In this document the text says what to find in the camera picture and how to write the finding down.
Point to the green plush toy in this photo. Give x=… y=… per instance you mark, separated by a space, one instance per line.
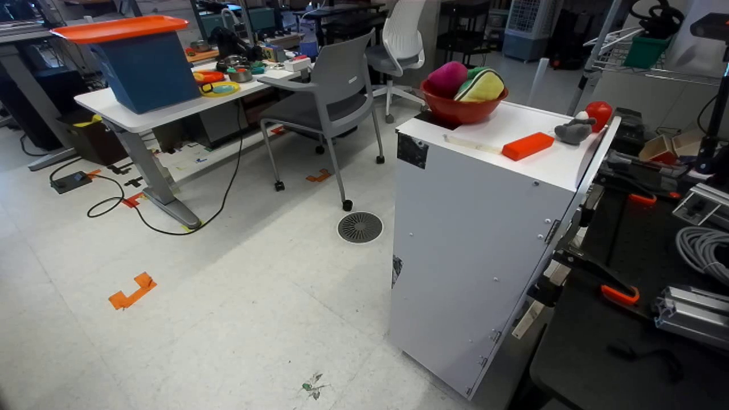
x=465 y=82

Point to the silver metal box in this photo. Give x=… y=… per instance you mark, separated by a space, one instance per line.
x=702 y=205

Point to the orange rectangular block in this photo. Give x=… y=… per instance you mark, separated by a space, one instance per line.
x=528 y=147

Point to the gray plush doll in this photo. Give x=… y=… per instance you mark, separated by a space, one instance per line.
x=573 y=130

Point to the magenta plush toy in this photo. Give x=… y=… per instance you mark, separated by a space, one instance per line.
x=445 y=79

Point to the white cabinet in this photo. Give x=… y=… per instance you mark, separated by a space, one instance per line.
x=470 y=251

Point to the orange toy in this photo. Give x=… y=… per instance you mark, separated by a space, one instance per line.
x=208 y=77

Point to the gray office chair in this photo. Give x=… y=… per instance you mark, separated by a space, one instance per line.
x=343 y=77

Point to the white office chair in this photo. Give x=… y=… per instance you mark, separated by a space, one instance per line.
x=402 y=38

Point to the silver aluminium extrusion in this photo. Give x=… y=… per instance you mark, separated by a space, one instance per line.
x=691 y=316

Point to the red bowl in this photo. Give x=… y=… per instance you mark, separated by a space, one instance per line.
x=463 y=113

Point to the round gray floor cover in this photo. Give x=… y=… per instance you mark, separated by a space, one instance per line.
x=360 y=227

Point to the black stand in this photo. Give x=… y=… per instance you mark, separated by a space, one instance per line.
x=713 y=100

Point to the orange bracket-shaped floor tape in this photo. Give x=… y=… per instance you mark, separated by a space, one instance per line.
x=122 y=300

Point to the black power adapter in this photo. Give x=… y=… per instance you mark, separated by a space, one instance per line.
x=71 y=183

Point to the dark gray desk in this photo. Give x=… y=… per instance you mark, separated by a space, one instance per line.
x=30 y=82

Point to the yellow green toy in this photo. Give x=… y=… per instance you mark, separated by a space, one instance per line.
x=225 y=88

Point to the white desk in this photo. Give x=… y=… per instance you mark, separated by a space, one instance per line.
x=144 y=114

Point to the blue storage bin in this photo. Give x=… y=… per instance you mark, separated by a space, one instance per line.
x=150 y=72

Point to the orange bin lid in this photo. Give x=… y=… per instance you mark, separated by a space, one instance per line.
x=122 y=29

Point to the green box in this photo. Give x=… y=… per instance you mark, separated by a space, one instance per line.
x=648 y=51

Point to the yellow brown-striped plush toy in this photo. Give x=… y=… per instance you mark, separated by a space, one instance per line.
x=488 y=88

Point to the small orange floor tape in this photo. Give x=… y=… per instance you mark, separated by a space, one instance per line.
x=320 y=177

